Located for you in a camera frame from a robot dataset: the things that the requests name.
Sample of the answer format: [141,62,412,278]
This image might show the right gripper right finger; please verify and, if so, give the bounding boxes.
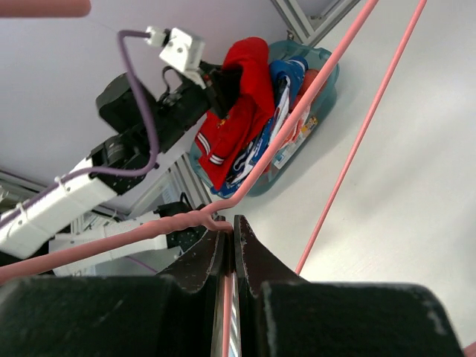
[234,215,306,356]

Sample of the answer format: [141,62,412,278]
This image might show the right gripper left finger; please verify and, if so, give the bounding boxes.
[159,231,227,356]

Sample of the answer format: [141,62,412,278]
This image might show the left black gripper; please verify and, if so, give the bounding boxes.
[155,62,242,129]

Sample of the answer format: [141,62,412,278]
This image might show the red trousers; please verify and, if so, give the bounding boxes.
[194,37,274,190]

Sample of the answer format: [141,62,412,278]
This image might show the pink hanger of red trousers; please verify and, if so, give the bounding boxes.
[1,1,427,356]

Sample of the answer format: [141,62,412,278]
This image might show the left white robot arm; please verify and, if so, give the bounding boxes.
[1,62,242,264]

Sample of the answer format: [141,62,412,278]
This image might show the blue white patterned clothes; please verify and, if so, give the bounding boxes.
[210,56,311,198]

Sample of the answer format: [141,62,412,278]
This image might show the teal plastic laundry basket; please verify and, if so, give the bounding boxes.
[189,40,339,196]

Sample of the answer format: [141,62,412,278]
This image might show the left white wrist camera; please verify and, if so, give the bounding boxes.
[146,26,206,89]

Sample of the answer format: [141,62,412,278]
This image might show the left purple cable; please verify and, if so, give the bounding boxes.
[0,29,161,228]

